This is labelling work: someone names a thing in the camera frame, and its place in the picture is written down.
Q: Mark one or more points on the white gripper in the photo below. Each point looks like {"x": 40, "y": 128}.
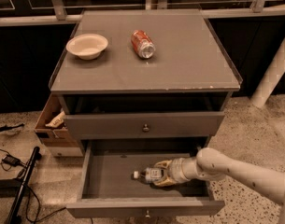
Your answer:
{"x": 177, "y": 169}

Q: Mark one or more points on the blue plastic water bottle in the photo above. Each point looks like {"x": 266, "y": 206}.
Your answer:
{"x": 149, "y": 175}

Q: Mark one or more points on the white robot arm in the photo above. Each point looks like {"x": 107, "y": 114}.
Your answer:
{"x": 209, "y": 163}

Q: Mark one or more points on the grey open middle drawer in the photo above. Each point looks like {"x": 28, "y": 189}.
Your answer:
{"x": 107, "y": 188}

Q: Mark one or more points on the grey drawer cabinet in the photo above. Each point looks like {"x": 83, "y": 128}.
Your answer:
{"x": 189, "y": 71}

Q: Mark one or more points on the grey top drawer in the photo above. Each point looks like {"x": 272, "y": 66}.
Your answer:
{"x": 143, "y": 125}

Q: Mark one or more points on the brown cardboard box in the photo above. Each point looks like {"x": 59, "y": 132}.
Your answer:
{"x": 57, "y": 140}

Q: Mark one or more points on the crumpled paper bag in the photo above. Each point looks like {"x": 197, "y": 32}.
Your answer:
{"x": 56, "y": 121}

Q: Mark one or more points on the red soda can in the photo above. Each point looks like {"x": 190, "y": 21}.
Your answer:
{"x": 142, "y": 44}

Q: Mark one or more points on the white paper bowl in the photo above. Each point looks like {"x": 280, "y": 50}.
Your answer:
{"x": 87, "y": 47}

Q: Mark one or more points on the black pole stand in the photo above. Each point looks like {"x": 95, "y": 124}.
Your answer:
{"x": 12, "y": 217}

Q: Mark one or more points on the black power adapter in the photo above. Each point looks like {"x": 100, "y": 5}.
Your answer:
{"x": 12, "y": 161}

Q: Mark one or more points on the metal window railing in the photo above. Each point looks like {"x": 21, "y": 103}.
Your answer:
{"x": 142, "y": 3}

